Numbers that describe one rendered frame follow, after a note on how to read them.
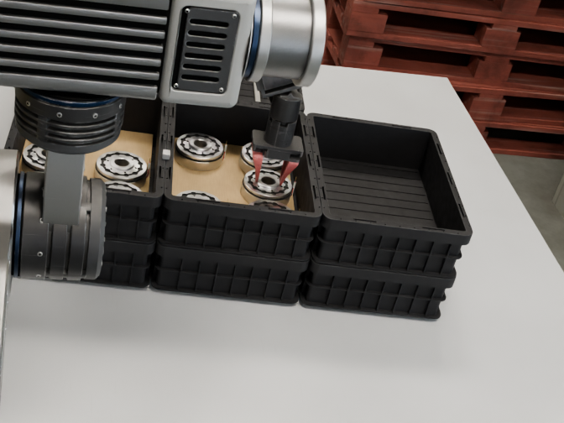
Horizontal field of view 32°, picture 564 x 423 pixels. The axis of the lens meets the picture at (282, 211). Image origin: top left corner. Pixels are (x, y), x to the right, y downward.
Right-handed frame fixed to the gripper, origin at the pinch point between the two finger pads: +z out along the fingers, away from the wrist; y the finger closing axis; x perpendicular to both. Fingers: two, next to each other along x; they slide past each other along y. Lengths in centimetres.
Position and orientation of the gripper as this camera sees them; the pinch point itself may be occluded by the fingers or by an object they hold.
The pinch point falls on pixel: (268, 179)
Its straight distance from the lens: 203.2
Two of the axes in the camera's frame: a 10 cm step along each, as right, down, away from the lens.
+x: 0.6, 5.3, -8.4
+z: -2.0, 8.4, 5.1
